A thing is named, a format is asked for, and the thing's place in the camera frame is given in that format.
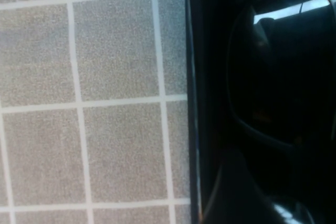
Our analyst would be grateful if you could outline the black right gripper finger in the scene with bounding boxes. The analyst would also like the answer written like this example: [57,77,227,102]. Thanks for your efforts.
[202,153,279,224]

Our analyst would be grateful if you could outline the black-framed glasses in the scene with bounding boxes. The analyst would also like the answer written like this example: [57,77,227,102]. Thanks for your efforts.
[226,0,336,154]

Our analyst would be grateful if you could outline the black glasses case, blue print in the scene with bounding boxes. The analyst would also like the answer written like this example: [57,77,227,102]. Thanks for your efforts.
[184,0,336,224]

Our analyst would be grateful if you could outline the grey white-checked tablecloth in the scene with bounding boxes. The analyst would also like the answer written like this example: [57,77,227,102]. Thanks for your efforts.
[0,0,193,224]

